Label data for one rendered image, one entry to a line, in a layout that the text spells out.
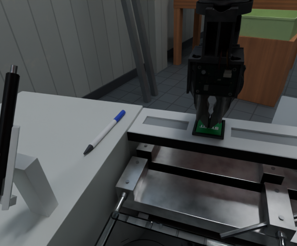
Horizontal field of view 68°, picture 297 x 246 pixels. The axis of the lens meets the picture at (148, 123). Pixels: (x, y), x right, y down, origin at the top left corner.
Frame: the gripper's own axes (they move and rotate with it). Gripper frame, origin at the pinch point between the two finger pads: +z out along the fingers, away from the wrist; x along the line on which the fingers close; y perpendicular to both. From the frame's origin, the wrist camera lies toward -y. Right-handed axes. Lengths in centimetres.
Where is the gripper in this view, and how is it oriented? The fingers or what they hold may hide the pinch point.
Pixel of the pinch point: (209, 119)
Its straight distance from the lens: 43.3
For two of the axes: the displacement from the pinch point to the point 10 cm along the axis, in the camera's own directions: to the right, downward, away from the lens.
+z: 0.5, 8.2, 5.6
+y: -3.2, 5.5, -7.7
